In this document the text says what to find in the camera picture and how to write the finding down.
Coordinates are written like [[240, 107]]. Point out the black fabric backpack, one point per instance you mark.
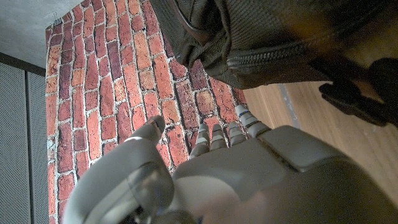
[[264, 34]]

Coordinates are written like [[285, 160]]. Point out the printed brick wall backdrop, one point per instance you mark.
[[124, 77]]

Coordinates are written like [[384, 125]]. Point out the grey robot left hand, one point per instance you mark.
[[248, 186]]

